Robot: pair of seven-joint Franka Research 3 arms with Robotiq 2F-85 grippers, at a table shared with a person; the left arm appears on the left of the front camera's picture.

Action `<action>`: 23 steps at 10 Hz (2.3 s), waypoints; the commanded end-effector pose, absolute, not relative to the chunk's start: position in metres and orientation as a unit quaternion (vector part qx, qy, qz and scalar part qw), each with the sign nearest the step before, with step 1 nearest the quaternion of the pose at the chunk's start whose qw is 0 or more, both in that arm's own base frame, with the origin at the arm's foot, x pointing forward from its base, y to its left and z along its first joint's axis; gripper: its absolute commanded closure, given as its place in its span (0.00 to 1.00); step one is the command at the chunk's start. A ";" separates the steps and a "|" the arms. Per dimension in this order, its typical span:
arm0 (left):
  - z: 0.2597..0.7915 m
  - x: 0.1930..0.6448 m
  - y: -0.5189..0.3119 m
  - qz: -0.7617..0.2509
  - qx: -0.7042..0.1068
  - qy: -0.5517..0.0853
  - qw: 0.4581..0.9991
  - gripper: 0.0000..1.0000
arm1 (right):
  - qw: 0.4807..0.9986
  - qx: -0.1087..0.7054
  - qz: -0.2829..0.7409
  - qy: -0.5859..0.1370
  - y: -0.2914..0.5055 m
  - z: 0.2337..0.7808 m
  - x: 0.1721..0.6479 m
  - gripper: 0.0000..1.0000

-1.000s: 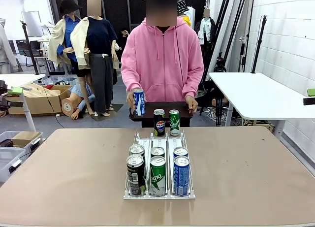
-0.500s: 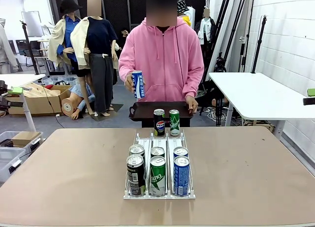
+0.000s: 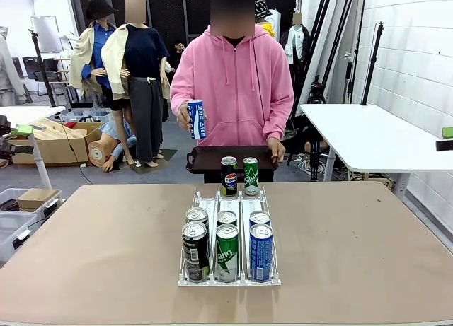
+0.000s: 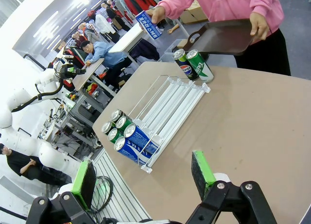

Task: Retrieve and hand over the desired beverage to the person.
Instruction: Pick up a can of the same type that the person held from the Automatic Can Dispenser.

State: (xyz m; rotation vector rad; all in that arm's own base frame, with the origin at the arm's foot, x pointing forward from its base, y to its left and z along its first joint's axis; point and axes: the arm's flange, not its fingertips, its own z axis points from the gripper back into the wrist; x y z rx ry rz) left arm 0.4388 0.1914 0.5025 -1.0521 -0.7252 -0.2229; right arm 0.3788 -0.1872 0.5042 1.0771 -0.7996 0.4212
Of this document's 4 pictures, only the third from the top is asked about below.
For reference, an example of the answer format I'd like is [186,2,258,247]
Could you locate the blue Pocari Sweat can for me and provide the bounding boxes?
[248,209,272,228]
[186,99,208,141]
[248,223,275,283]

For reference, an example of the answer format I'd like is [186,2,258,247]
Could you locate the dark brown serving tray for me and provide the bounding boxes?
[185,145,281,175]

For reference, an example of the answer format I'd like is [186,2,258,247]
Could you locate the black Pepsi can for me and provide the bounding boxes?
[220,156,239,197]
[181,221,211,284]
[185,206,210,235]

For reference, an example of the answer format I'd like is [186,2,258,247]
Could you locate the person's right forearm pink sleeve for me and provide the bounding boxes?
[169,83,195,110]

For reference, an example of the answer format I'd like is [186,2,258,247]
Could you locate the person's left forearm pink sleeve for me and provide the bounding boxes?
[263,101,295,143]

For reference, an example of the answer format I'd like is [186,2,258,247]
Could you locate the person in pink hoodie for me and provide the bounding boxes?
[169,0,295,184]

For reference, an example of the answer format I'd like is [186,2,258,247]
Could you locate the person's right hand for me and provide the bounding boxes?
[176,100,195,133]

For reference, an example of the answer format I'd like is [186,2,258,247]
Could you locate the person's left hand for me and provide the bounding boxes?
[265,137,287,165]

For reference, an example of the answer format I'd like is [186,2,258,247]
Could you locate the white table with single leg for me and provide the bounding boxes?
[0,105,67,190]

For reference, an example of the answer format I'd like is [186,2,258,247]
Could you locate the large cardboard box with wood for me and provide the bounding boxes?
[7,117,104,166]

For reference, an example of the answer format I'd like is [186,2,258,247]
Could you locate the small flat cardboard box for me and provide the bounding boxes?
[16,187,60,211]

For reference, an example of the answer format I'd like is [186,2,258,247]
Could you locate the clear bin holding cardboard box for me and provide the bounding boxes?
[0,187,64,221]

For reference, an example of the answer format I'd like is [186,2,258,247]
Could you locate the mannequin in gray hoodie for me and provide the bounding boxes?
[0,25,26,107]

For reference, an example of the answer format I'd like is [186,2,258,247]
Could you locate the black light stand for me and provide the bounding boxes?
[28,28,58,108]

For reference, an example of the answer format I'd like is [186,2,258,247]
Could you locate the large white table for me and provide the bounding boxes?
[299,103,453,203]

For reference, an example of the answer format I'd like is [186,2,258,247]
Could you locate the tan mannequin torso light-blue clothes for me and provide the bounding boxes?
[87,122,138,173]

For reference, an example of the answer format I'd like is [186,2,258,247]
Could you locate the clear plastic storage bin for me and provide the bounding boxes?
[0,210,39,264]

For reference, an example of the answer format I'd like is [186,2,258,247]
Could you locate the white board on stand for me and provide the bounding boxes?
[30,16,62,54]

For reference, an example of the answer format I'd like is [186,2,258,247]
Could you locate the black stand with round knob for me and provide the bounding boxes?
[360,21,386,107]

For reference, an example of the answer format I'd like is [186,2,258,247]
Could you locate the mannequin with black hat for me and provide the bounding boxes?
[68,0,123,112]

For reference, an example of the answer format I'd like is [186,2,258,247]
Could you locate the mannequin with navy top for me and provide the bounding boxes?
[101,0,178,175]

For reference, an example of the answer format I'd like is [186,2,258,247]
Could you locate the black tripod head gear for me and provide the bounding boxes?
[306,74,327,105]

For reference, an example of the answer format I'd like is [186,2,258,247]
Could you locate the bundle of black tripod poles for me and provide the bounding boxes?
[304,0,367,106]

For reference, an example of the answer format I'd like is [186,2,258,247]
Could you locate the mannequin in white jacket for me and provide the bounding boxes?
[280,13,313,93]

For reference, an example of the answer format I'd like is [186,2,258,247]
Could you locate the black perforated partition panel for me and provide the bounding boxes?
[69,0,299,50]

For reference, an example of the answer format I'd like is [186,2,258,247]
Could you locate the green Chilsung cider can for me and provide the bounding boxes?
[216,209,239,228]
[242,156,260,197]
[214,223,241,284]

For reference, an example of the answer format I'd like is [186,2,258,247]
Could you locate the mannequin in yellow hoodie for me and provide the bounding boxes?
[253,0,277,40]

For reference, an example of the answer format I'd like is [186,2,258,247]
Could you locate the white can dispenser rack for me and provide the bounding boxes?
[177,185,282,289]

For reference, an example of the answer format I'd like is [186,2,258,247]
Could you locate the thin black floor cable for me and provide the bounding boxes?
[62,122,95,185]

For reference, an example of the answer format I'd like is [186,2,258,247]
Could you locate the white coiled cable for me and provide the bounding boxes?
[297,153,321,174]

